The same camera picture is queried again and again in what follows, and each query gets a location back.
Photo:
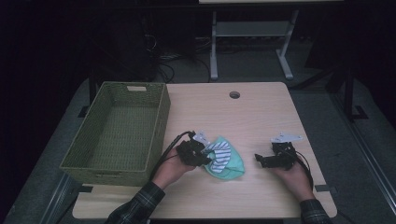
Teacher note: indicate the mint green striped garment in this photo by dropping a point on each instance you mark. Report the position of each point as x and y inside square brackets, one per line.
[232, 168]

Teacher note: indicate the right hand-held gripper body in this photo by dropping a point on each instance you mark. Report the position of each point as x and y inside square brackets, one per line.
[285, 157]

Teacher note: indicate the black metal stand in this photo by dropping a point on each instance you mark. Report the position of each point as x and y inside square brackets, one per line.
[348, 93]

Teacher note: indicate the white metal frame desk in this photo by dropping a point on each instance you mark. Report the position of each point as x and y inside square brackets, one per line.
[252, 28]

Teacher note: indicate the grey tape strip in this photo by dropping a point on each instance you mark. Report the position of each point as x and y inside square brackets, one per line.
[325, 188]

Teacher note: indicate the green woven basket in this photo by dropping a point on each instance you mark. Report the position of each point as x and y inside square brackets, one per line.
[93, 137]

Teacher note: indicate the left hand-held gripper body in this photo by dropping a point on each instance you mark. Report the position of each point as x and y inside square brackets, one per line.
[190, 152]

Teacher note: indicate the metal floor rail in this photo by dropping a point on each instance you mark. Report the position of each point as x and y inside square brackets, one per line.
[57, 199]
[367, 146]

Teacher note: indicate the person's left hand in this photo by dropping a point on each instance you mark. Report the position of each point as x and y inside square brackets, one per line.
[171, 172]

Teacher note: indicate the person's right hand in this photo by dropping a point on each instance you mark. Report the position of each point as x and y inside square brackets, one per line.
[299, 182]

